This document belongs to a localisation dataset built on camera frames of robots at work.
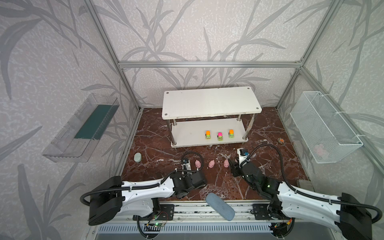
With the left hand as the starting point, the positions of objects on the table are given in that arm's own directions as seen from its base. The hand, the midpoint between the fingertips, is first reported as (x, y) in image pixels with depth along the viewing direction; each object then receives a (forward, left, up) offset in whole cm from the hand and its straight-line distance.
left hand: (197, 175), depth 82 cm
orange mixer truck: (+26, -21, +3) cm, 34 cm away
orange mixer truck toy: (+24, -6, +4) cm, 25 cm away
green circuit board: (-22, +18, -3) cm, 29 cm away
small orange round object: (+25, -57, -4) cm, 62 cm away
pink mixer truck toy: (+23, -14, +4) cm, 27 cm away
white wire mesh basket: (+7, -56, +30) cm, 64 cm away
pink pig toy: (+8, 0, -4) cm, 9 cm away
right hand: (+9, -19, +8) cm, 23 cm away
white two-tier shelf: (+18, -5, +29) cm, 35 cm away
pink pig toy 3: (+8, -17, -2) cm, 19 cm away
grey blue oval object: (-17, -14, 0) cm, 22 cm away
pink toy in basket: (+8, -61, +17) cm, 64 cm away
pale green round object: (+11, +37, -3) cm, 39 cm away
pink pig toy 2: (+7, -9, -3) cm, 12 cm away
